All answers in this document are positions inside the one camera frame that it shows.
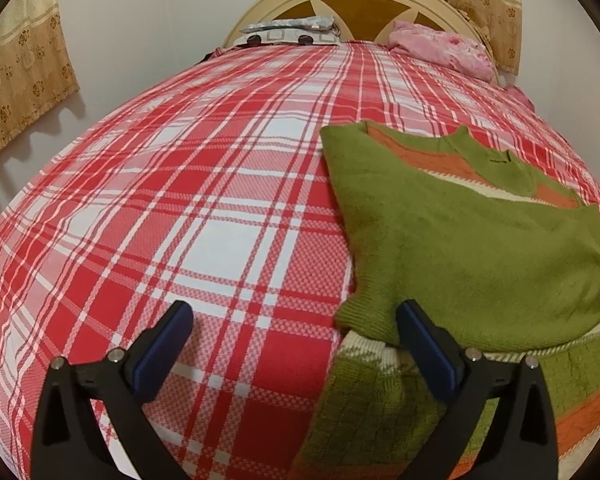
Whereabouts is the green striped knit sweater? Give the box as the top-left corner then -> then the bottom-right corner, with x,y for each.
291,122 -> 600,479

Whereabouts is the pink cloth beside bed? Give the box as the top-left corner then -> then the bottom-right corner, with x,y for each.
504,84 -> 535,112

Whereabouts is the pink floral pillow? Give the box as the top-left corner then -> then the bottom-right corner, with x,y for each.
388,21 -> 496,82

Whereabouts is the red white plaid bedspread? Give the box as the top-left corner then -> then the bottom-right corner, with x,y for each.
0,42 -> 600,479

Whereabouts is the cream wooden headboard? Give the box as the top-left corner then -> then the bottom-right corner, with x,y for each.
223,0 -> 502,86

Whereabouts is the beige curtain at left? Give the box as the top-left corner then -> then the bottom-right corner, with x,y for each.
0,0 -> 80,151

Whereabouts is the grey white patterned pillow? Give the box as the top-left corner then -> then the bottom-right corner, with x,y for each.
232,15 -> 340,48

